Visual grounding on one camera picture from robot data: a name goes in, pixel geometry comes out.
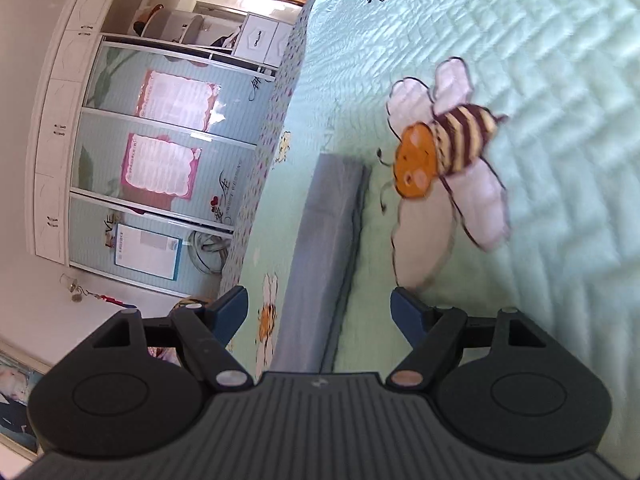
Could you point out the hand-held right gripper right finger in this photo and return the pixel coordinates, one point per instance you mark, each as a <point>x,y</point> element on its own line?
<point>405,310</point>

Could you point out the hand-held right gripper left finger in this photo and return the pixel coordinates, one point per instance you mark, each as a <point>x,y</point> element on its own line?
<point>232,307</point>

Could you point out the blue fleece pants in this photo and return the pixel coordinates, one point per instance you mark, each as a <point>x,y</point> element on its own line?
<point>320,240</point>

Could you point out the blue bordered poster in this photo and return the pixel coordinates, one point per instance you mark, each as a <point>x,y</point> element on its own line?
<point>145,250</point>

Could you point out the pink bordered poster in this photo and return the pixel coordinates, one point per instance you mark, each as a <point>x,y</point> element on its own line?
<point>177,100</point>
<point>160,167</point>

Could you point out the heart print bedsheet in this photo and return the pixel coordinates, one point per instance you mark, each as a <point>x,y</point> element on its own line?
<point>270,135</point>

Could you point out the white wardrobe with sliding doors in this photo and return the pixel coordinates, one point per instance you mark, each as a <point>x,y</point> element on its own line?
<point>55,160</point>

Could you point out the green bee print quilted blanket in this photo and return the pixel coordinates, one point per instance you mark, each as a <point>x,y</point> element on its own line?
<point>550,110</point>

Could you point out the white drawer cabinet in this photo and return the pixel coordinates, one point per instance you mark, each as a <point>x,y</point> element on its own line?
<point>257,40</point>

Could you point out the hanging wall ornament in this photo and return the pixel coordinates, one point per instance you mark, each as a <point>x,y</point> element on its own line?
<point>75,287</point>

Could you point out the framed wall picture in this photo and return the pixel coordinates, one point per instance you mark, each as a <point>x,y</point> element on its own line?
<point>15,385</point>

